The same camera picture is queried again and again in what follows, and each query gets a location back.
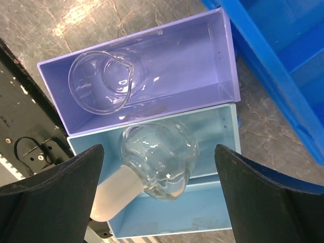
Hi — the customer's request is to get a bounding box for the light blue box middle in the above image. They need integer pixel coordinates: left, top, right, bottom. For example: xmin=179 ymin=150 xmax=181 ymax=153
xmin=66 ymin=102 xmax=241 ymax=240

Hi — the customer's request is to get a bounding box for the clear glass beaker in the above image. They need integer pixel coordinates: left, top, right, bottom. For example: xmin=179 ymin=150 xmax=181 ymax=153
xmin=68 ymin=48 xmax=152 ymax=115

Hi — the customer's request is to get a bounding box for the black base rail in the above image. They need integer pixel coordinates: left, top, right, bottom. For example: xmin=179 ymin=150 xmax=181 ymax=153
xmin=1 ymin=41 xmax=73 ymax=180

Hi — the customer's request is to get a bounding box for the purple plastic box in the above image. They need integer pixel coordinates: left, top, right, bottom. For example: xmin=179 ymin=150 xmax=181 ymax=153
xmin=37 ymin=8 xmax=240 ymax=136

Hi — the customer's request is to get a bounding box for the blue divided bin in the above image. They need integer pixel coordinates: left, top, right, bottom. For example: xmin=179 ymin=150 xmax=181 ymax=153
xmin=204 ymin=1 xmax=323 ymax=165

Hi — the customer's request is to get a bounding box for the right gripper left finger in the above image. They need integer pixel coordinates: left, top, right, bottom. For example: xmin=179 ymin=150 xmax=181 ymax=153
xmin=1 ymin=144 xmax=104 ymax=242

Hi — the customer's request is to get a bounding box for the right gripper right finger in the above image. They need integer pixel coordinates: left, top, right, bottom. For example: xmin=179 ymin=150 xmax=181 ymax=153
xmin=215 ymin=144 xmax=323 ymax=242

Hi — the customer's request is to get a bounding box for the round glass flask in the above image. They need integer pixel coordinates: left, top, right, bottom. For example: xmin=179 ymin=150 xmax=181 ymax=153
xmin=90 ymin=121 xmax=199 ymax=222

